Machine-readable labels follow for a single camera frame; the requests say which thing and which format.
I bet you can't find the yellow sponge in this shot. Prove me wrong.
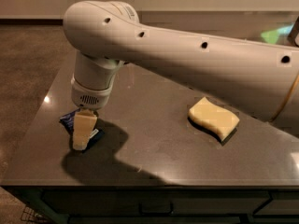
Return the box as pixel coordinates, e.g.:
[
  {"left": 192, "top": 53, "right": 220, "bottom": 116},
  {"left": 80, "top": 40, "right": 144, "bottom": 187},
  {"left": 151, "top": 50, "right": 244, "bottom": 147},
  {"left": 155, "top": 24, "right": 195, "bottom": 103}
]
[{"left": 188, "top": 97, "right": 239, "bottom": 141}]

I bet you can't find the dark cabinet drawer front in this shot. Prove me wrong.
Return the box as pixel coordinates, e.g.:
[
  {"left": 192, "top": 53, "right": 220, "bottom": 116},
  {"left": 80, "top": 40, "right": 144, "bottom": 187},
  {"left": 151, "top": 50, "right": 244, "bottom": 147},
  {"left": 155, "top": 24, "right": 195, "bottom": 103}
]
[{"left": 42, "top": 190, "right": 269, "bottom": 217}]

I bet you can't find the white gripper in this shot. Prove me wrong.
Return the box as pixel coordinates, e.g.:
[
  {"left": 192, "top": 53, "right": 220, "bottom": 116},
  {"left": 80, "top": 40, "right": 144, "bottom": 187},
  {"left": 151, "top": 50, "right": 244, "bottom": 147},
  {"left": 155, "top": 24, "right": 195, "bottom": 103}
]
[{"left": 71, "top": 77, "right": 112, "bottom": 151}]

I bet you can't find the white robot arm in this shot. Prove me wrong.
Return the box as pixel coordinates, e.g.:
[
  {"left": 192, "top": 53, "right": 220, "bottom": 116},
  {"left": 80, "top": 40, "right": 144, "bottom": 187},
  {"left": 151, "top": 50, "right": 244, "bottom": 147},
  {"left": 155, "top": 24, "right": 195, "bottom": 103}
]
[{"left": 63, "top": 1, "right": 299, "bottom": 135}]

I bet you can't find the blue rxbar blueberry packet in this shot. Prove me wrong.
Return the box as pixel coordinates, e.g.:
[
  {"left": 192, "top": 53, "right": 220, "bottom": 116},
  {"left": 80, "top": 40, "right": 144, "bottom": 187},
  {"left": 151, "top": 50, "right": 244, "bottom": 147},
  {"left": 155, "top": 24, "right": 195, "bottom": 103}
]
[{"left": 59, "top": 109, "right": 104, "bottom": 152}]

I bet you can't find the wire basket on floor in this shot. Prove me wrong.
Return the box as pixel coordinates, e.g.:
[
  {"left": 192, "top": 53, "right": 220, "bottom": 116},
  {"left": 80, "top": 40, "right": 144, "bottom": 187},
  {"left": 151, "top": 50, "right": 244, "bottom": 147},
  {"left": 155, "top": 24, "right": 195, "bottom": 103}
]
[{"left": 21, "top": 206, "right": 51, "bottom": 224}]

